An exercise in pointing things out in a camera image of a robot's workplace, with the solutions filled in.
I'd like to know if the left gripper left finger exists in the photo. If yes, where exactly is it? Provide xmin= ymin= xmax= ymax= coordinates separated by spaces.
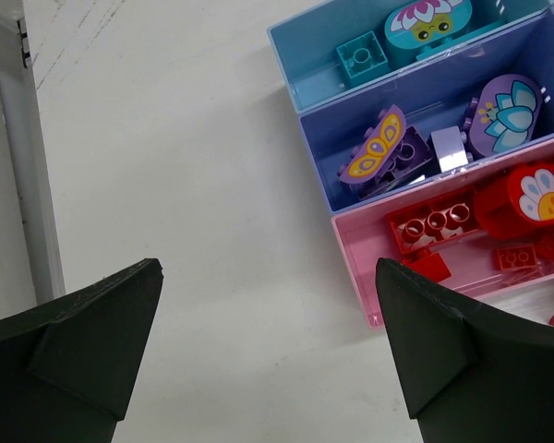
xmin=0 ymin=258 xmax=163 ymax=442

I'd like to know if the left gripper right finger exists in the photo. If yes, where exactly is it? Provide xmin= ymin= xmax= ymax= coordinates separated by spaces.
xmin=375 ymin=258 xmax=554 ymax=442

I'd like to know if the red slope lego brick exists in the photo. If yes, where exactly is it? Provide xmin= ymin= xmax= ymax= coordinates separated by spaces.
xmin=386 ymin=187 xmax=479 ymax=255

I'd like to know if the red flower round lego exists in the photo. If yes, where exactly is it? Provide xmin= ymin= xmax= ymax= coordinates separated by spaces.
xmin=474 ymin=162 xmax=554 ymax=240

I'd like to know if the small lavender lego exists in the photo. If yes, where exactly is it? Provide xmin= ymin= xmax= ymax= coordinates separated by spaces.
xmin=429 ymin=126 xmax=474 ymax=173

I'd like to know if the purple lego brick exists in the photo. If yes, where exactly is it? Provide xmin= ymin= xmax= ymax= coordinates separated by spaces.
xmin=357 ymin=126 xmax=435 ymax=199

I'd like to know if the purple butterfly lego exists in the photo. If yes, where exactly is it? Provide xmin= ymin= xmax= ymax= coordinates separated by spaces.
xmin=338 ymin=105 xmax=407 ymax=186

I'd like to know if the purple lotus lego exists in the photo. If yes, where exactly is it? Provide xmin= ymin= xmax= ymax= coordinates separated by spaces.
xmin=462 ymin=74 xmax=543 ymax=160

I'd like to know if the teal square lego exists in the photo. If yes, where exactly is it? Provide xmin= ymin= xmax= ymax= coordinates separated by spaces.
xmin=336 ymin=30 xmax=391 ymax=88

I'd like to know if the teal flower face lego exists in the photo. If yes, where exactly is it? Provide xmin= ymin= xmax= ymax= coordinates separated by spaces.
xmin=384 ymin=0 xmax=473 ymax=67

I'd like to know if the purple container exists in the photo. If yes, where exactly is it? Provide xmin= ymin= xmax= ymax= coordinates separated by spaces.
xmin=300 ymin=6 xmax=554 ymax=214

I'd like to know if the blue container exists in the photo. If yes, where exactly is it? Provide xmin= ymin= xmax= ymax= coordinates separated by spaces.
xmin=268 ymin=0 xmax=553 ymax=114

